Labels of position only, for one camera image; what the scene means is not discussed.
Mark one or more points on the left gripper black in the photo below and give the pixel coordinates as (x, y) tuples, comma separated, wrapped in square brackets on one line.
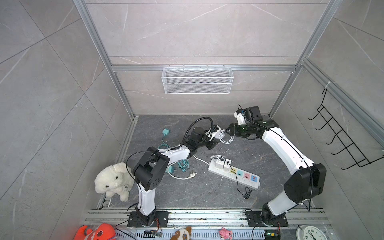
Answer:
[(212, 144)]

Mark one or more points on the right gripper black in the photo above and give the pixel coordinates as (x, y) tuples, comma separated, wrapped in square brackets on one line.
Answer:
[(234, 130)]

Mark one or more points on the white charger adapter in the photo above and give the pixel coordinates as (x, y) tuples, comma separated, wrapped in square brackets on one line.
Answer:
[(220, 134)]

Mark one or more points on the teal charger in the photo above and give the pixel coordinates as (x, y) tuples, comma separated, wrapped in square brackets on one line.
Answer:
[(170, 169), (164, 145)]

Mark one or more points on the white multicolour power strip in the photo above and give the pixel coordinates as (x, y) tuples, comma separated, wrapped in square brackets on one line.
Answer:
[(222, 173)]

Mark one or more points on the white charger with black cable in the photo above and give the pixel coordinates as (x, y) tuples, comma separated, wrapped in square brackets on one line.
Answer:
[(244, 180)]

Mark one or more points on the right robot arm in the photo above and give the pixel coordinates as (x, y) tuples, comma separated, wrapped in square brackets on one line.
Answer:
[(307, 178)]

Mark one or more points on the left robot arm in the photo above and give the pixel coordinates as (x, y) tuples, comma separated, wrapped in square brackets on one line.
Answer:
[(153, 164)]

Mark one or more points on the white plush dog toy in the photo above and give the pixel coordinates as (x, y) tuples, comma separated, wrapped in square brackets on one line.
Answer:
[(115, 179)]

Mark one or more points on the brown white plush puppy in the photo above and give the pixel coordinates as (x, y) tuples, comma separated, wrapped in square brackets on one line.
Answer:
[(183, 234)]

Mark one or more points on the pink plush toy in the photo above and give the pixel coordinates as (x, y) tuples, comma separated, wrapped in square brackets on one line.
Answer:
[(225, 234)]

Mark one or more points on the white analog clock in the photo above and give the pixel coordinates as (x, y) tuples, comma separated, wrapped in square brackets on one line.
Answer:
[(306, 232)]

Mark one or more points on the red plush toy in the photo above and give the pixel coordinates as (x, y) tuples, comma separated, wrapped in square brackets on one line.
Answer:
[(102, 232)]

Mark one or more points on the white wire mesh basket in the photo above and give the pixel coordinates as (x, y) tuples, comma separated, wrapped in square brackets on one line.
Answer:
[(202, 80)]

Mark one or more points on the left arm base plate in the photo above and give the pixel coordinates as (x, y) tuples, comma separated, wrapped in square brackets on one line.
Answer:
[(156, 219)]

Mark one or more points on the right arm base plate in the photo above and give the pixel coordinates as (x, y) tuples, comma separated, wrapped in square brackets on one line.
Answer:
[(264, 219)]

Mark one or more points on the black wire hook rack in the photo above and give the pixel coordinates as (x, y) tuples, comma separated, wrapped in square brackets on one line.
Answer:
[(339, 133)]

